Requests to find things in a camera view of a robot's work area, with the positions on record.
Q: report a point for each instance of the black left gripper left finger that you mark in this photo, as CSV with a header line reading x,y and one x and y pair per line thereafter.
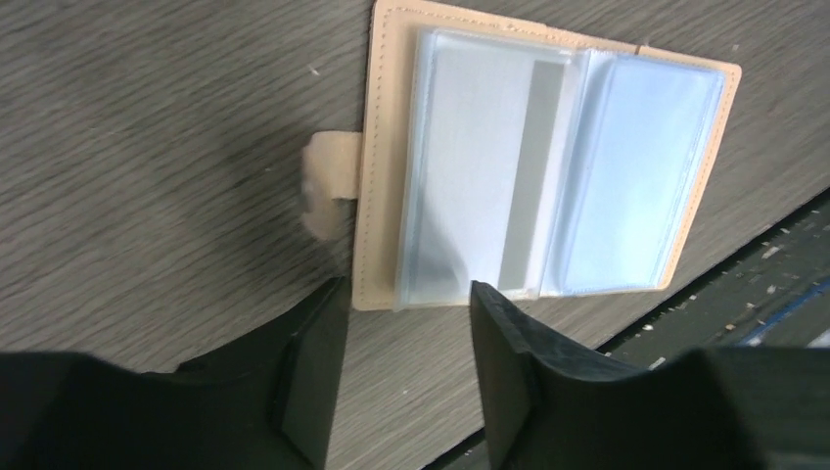
x,y
265,400

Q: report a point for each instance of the silver card in holder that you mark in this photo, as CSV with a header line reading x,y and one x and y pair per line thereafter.
x,y
478,202

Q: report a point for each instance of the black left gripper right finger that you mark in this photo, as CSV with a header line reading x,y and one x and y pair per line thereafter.
x,y
551,403

